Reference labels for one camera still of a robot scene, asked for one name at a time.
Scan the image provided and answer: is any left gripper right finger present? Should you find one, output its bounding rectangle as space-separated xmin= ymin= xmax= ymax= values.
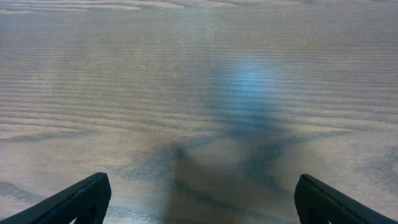
xmin=294 ymin=174 xmax=397 ymax=224

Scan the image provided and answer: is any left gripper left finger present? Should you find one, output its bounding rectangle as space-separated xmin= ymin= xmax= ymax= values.
xmin=1 ymin=172 xmax=111 ymax=224

